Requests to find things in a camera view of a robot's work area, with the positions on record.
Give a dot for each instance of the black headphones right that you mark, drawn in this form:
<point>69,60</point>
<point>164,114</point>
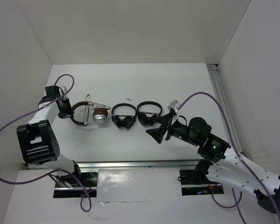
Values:
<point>148,118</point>

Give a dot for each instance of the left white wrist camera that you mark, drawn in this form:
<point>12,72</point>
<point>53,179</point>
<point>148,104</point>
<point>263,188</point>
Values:
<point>63,90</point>

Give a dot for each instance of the aluminium rail front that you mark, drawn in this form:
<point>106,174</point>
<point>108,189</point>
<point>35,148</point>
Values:
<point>96,166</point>

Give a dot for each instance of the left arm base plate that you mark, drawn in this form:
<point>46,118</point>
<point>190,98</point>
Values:
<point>68,188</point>

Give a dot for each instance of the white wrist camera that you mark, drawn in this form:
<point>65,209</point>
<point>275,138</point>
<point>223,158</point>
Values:
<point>174,106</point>
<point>63,90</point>

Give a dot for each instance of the brown silver headphones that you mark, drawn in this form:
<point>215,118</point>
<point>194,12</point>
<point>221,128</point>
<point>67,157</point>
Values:
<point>99,115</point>

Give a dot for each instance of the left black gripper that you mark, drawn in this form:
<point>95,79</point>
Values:
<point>69,113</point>

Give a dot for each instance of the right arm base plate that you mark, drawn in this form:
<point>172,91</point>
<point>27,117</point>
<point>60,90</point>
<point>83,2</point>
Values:
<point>192,185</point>

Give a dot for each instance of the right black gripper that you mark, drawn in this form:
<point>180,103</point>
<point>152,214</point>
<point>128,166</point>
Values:
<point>157,133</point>

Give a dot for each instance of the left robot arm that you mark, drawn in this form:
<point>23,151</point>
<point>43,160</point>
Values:
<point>38,143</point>

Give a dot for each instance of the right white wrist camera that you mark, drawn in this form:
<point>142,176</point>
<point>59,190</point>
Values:
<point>174,106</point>

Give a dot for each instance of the aluminium rail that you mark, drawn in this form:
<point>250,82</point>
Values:
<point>222,99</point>
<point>96,166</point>

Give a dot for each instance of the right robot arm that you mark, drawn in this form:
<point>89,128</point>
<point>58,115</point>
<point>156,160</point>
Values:
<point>220,161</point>

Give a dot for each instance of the aluminium rail right side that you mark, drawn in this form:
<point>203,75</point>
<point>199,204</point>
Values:
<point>222,99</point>

